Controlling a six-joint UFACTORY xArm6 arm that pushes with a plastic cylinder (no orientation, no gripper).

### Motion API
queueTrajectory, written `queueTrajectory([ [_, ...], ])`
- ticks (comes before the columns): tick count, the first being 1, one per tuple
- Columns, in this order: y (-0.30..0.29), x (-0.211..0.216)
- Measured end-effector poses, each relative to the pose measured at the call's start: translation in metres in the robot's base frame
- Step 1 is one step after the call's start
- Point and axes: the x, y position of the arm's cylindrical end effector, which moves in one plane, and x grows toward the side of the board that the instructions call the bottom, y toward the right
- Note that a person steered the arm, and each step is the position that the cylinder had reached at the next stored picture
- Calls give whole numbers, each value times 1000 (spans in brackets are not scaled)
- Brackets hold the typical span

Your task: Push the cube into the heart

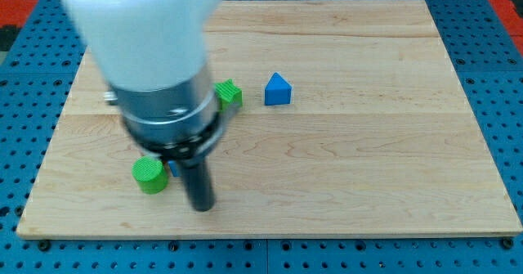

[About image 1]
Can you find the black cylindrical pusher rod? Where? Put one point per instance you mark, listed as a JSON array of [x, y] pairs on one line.
[[198, 184]]

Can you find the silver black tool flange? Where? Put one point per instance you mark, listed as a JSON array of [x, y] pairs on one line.
[[180, 121]]

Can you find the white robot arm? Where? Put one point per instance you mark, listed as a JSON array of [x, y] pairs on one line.
[[153, 57]]

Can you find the blue block behind rod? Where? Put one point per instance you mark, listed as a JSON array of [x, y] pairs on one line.
[[173, 168]]

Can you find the green cylinder block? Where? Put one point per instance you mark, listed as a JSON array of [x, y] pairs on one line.
[[150, 175]]

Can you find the green star block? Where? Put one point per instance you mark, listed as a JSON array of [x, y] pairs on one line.
[[228, 94]]

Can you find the blue triangular prism block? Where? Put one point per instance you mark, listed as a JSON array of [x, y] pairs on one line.
[[278, 91]]

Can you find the wooden board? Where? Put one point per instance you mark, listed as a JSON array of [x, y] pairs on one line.
[[379, 140]]

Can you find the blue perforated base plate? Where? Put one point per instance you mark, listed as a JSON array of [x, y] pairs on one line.
[[39, 70]]

